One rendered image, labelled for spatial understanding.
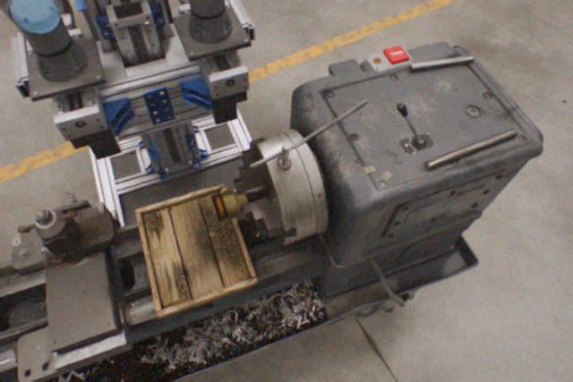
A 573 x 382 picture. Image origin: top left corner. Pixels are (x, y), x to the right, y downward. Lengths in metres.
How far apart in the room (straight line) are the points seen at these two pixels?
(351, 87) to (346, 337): 1.33
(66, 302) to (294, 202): 0.68
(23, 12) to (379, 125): 1.03
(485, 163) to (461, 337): 1.32
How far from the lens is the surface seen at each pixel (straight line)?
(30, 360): 1.42
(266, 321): 1.60
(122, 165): 2.47
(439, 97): 1.31
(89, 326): 1.31
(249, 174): 1.19
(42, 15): 1.42
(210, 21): 1.50
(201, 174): 2.33
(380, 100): 1.25
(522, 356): 2.49
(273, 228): 1.14
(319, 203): 1.12
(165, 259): 1.40
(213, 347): 1.63
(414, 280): 1.79
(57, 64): 1.51
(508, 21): 3.99
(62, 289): 1.37
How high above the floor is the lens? 2.16
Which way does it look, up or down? 57 degrees down
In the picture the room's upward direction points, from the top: 3 degrees clockwise
